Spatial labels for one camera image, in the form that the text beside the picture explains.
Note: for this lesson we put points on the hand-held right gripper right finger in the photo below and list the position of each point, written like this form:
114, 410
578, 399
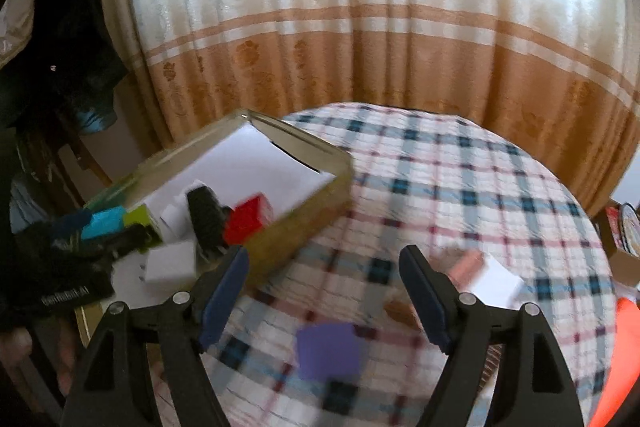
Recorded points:
425, 299

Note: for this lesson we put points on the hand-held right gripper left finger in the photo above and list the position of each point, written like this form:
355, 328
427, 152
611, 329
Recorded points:
225, 299

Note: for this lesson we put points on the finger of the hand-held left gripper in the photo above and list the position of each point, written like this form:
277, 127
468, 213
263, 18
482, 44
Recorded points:
70, 227
115, 243

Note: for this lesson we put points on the blue building block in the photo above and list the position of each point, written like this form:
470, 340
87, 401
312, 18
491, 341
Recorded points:
102, 222

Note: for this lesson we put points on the green building block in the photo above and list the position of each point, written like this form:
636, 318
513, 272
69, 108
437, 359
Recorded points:
140, 217

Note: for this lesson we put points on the white block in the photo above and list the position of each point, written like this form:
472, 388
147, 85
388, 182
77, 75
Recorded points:
170, 262

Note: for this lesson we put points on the red building block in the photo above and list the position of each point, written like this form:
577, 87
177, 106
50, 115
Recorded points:
245, 222

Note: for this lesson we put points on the brown comb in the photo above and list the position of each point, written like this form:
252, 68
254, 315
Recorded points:
202, 217

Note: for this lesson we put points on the purple block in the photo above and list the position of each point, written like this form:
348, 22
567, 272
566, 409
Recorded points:
327, 352

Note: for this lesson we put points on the gold tin box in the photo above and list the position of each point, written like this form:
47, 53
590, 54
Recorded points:
310, 227

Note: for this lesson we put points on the person's left hand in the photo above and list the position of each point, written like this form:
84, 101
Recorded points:
17, 343

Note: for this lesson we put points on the small brown object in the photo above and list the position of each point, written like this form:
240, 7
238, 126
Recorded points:
402, 313

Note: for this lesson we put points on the white patterned carton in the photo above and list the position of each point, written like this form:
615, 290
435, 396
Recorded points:
495, 282

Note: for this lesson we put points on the blue cloth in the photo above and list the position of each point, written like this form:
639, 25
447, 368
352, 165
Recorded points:
95, 118

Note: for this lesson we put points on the white paper liner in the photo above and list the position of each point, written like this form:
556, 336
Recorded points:
250, 167

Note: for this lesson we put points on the plaid tablecloth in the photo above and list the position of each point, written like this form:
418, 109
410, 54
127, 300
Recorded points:
450, 167

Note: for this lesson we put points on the dark hanging clothing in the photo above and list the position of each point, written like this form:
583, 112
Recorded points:
65, 32

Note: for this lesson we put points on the cardboard box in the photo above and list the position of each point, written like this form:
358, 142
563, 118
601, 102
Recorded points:
620, 269

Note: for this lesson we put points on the red packet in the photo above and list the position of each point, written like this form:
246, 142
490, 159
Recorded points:
613, 227

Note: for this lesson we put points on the orange cloth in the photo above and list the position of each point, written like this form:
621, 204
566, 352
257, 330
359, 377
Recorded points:
620, 357

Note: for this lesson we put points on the decorative plate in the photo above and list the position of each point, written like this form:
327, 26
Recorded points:
631, 232

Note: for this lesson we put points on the beige orange curtain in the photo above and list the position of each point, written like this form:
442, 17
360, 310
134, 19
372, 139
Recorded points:
350, 7

